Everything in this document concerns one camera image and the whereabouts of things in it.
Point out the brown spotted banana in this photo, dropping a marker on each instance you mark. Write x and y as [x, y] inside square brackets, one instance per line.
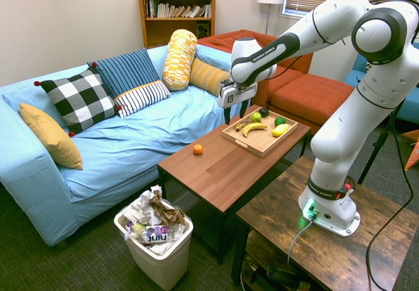
[240, 126]

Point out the row of books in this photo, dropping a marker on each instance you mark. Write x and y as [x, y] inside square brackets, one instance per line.
[178, 11]

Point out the white navy striped pillow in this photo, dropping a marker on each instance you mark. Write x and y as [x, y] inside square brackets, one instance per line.
[142, 98]

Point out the reddish wooden coffee table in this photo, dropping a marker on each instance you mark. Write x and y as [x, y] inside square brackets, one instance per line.
[222, 173]

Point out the yellow banana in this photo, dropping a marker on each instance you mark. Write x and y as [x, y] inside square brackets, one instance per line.
[253, 127]

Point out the blue striped pillow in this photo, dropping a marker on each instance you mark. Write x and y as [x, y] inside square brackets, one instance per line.
[126, 70]

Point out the orange sectional sofa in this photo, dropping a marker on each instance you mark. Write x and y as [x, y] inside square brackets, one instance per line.
[307, 98]

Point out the small black speaker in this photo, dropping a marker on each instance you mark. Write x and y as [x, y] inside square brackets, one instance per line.
[203, 30]

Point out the green apple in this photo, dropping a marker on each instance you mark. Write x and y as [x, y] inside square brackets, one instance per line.
[256, 117]

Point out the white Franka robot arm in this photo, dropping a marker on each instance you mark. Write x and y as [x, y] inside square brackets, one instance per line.
[376, 85]

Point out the cream plastic trash bin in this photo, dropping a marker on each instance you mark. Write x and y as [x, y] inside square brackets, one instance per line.
[163, 265]

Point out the plain mustard pillow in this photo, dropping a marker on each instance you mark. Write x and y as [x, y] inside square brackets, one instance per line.
[52, 137]

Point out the black equipment under table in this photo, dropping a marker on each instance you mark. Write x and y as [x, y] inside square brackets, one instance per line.
[278, 273]

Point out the black camera tripod stand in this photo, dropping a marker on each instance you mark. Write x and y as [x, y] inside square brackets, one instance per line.
[376, 147]

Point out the rustic brown wooden table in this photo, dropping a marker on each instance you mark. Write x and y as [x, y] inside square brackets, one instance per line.
[327, 258]

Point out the green lime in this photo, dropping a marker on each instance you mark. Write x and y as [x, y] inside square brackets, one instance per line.
[280, 121]

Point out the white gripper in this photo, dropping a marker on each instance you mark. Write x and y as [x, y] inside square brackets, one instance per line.
[237, 95]

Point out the crumpled brown paper bag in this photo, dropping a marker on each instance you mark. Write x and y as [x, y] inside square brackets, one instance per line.
[167, 214]

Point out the yellow white patterned bolster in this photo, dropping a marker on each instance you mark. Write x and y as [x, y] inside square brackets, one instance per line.
[179, 60]

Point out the mustard striped lumbar pillow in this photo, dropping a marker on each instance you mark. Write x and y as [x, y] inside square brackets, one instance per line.
[207, 76]

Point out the hint water bottle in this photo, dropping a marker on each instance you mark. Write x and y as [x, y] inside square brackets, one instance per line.
[155, 233]

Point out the crumpled white paper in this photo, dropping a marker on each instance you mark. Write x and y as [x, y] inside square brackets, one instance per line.
[140, 207]

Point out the black white checkered pillow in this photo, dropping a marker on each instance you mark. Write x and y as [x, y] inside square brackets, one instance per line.
[78, 99]

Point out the dark avocado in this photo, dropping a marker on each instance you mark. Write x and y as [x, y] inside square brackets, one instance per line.
[264, 112]

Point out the orange tangerine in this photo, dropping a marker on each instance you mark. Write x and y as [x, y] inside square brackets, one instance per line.
[197, 149]

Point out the yellow lemon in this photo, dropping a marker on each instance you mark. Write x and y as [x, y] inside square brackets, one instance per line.
[280, 130]

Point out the light blue sofa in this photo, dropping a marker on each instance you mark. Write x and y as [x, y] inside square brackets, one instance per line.
[131, 140]

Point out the light wooden tray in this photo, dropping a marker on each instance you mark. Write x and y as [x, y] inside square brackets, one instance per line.
[258, 142]

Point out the wooden bookshelf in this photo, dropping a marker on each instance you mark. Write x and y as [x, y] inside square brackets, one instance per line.
[176, 31]

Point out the teal sofa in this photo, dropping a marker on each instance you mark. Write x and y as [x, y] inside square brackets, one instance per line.
[410, 108]

